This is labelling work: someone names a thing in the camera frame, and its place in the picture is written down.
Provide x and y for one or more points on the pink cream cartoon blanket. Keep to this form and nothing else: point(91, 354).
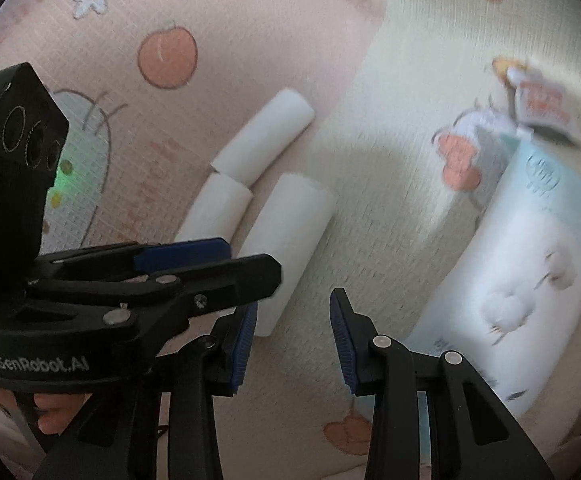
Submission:
point(155, 89)

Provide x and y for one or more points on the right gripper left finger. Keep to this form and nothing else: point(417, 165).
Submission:
point(211, 365)

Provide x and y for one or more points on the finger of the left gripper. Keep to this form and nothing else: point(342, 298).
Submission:
point(175, 296)
point(185, 254)

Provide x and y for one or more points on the white red spout pouch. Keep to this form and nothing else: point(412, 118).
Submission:
point(540, 104)

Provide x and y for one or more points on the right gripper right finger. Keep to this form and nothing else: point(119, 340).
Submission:
point(472, 435)

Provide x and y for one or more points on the white paper roll large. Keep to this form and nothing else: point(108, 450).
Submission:
point(288, 228)

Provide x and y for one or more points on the light blue tissue pack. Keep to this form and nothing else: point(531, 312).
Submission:
point(489, 265)

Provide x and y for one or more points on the person's left hand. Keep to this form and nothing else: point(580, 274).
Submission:
point(54, 412)

